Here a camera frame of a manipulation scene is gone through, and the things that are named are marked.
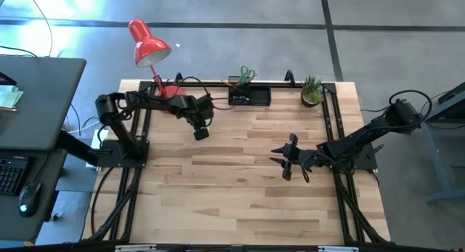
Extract dark grey desk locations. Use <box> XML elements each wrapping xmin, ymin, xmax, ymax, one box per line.
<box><xmin>0</xmin><ymin>55</ymin><xmax>88</xmax><ymax>242</ymax></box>

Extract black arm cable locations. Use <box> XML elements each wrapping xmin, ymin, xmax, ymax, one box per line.
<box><xmin>388</xmin><ymin>89</ymin><xmax>434</xmax><ymax>129</ymax></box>
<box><xmin>173</xmin><ymin>76</ymin><xmax>234</xmax><ymax>112</ymax></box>

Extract blue grey metal cart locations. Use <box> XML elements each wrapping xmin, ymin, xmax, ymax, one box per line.
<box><xmin>421</xmin><ymin>81</ymin><xmax>465</xmax><ymax>204</ymax></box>

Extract red desk lamp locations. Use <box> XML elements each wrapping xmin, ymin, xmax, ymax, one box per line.
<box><xmin>127</xmin><ymin>18</ymin><xmax>187</xmax><ymax>99</ymax></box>

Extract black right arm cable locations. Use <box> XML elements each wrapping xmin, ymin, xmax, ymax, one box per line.
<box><xmin>388</xmin><ymin>89</ymin><xmax>434</xmax><ymax>129</ymax></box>

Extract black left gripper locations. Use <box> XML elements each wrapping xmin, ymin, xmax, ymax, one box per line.
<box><xmin>181</xmin><ymin>94</ymin><xmax>215</xmax><ymax>142</ymax></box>

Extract black aluminium table frame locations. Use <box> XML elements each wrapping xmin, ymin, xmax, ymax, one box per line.
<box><xmin>82</xmin><ymin>79</ymin><xmax>392</xmax><ymax>245</ymax></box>

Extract pale green paper notes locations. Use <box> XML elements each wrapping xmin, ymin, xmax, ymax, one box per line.
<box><xmin>0</xmin><ymin>84</ymin><xmax>25</xmax><ymax>110</ymax></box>

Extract potted succulent plant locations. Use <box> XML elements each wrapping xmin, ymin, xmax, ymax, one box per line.
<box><xmin>300</xmin><ymin>73</ymin><xmax>326</xmax><ymax>108</ymax></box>

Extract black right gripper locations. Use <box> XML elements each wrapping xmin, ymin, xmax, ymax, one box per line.
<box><xmin>269</xmin><ymin>134</ymin><xmax>323</xmax><ymax>182</ymax></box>

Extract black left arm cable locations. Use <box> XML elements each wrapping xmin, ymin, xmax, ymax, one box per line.
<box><xmin>173</xmin><ymin>76</ymin><xmax>234</xmax><ymax>112</ymax></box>

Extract black keyboard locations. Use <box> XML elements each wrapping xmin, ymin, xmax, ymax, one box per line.
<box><xmin>0</xmin><ymin>155</ymin><xmax>31</xmax><ymax>197</ymax></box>

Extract silver metal bracket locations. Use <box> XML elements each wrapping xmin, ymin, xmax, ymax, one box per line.
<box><xmin>318</xmin><ymin>245</ymin><xmax>359</xmax><ymax>252</ymax></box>
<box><xmin>115</xmin><ymin>244</ymin><xmax>158</xmax><ymax>252</ymax></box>

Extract black computer mouse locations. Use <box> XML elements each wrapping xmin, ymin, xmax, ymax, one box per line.
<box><xmin>17</xmin><ymin>181</ymin><xmax>43</xmax><ymax>218</ymax></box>

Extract green handled scissors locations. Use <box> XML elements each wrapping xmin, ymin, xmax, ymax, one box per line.
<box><xmin>237</xmin><ymin>65</ymin><xmax>258</xmax><ymax>87</ymax></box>

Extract black mesh desk organizer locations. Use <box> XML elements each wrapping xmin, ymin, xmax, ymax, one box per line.
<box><xmin>227</xmin><ymin>76</ymin><xmax>272</xmax><ymax>107</ymax></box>

